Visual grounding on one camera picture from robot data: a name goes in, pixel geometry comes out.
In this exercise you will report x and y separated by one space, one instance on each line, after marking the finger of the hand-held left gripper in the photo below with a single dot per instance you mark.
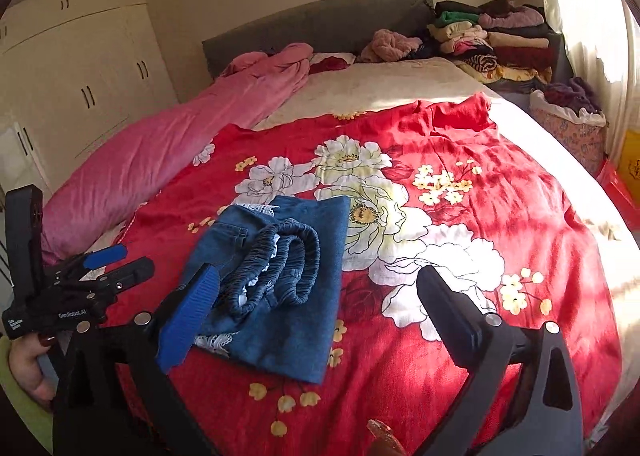
105 256
130 272

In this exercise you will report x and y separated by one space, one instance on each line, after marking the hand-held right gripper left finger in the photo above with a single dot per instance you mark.
190 318

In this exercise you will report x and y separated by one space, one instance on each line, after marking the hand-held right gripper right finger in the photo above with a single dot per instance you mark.
450 321

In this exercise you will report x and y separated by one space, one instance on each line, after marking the blue denim pants white lace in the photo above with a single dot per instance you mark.
300 336

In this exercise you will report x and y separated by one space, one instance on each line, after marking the person's left forearm green sleeve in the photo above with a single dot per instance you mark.
15 408

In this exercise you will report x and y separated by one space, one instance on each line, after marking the person's left hand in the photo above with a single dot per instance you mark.
25 361

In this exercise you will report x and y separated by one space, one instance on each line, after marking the pink velvet blanket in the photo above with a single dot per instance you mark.
150 151

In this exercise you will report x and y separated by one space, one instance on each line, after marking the small brown object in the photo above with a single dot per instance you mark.
385 436

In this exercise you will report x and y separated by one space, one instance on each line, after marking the red floral bed sheet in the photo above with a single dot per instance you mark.
500 186

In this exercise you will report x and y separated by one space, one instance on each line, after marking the white wardrobe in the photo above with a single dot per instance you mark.
75 61

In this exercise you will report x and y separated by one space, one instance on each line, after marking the red bag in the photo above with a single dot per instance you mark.
617 191

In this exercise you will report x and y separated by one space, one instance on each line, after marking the floral laundry basket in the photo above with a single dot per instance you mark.
570 141

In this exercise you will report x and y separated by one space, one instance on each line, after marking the yellow box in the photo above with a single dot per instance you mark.
631 161

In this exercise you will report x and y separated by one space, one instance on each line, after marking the purple clothes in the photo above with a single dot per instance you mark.
570 94

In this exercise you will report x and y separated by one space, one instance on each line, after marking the crumpled pink garment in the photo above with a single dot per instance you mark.
390 44

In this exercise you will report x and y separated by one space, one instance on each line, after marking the dark red cloth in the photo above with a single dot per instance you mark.
327 64

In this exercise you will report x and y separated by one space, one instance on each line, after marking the stack of folded clothes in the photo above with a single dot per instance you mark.
520 41

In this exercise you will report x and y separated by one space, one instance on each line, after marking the grey upholstered headboard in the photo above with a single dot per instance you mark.
325 21

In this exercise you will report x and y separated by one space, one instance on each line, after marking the cream curtain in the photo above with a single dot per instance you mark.
575 11

